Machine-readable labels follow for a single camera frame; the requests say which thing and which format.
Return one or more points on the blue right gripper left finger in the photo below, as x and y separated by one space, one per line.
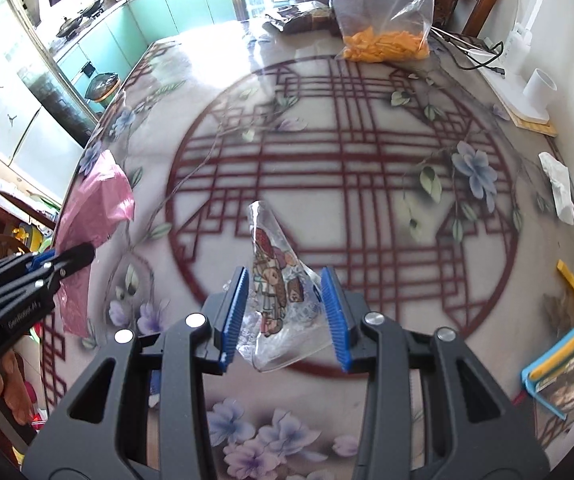
230 317

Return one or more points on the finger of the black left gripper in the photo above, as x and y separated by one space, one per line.
73 260

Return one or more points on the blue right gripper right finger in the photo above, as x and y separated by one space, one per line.
339 317

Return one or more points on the clear printed plastic wrapper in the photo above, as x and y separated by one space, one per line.
285 320

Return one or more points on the pink plastic bag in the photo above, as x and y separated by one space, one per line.
96 205

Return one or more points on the green kitchen trash bin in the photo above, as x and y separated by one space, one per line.
102 88

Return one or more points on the teal kitchen cabinets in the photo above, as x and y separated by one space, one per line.
116 40

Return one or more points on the white refrigerator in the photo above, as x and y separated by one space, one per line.
39 154

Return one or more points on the black frying pan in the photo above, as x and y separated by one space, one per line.
70 26

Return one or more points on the white crumpled tissue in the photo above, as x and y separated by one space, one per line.
560 182

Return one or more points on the dark snack packet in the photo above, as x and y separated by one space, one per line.
307 16

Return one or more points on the white desk lamp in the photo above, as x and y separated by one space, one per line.
510 87

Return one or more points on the white cup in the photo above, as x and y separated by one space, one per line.
539 91

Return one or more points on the zip bag with orange snacks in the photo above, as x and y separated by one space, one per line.
376 31

